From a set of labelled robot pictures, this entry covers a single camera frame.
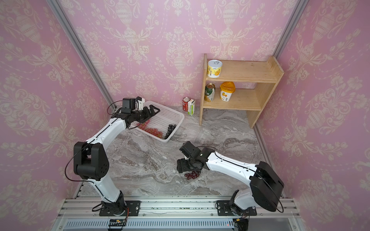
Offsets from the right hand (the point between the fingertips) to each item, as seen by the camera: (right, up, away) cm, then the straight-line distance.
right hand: (182, 167), depth 80 cm
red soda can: (+1, +39, +32) cm, 51 cm away
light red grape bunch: (-21, +19, +20) cm, 35 cm away
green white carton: (+5, +37, +29) cm, 47 cm away
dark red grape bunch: (+6, -5, +3) cm, 8 cm away
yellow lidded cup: (+27, +46, +9) cm, 54 cm away
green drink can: (+16, +43, +8) cm, 47 cm away
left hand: (-17, +31, +10) cm, 37 cm away
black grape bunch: (-10, +20, +21) cm, 31 cm away
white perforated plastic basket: (-17, +26, +32) cm, 45 cm away
